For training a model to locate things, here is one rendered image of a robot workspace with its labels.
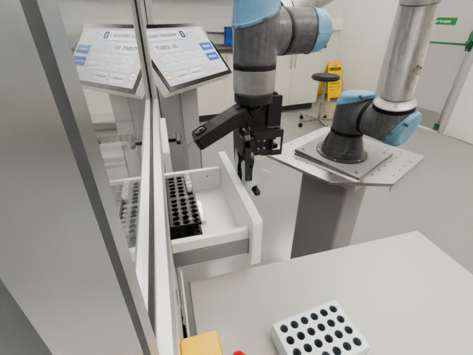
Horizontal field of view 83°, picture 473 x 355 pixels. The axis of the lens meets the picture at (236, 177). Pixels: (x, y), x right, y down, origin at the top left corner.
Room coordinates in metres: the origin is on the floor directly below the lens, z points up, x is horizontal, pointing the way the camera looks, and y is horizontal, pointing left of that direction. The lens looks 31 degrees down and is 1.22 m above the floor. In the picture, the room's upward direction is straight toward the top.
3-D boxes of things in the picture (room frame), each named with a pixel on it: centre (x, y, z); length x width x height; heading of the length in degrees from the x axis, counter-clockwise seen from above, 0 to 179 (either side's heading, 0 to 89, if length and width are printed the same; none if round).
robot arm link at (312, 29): (0.57, -0.11, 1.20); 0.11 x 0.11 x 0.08; 34
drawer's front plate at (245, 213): (0.49, 0.00, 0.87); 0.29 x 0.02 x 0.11; 15
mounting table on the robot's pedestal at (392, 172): (0.95, -0.42, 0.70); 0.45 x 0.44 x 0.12; 132
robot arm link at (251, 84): (0.50, -0.03, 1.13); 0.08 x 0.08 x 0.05
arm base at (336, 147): (0.93, -0.41, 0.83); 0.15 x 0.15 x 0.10
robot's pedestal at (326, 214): (0.94, -0.41, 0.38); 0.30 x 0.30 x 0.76; 42
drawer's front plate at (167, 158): (0.75, 0.22, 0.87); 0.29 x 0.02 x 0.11; 15
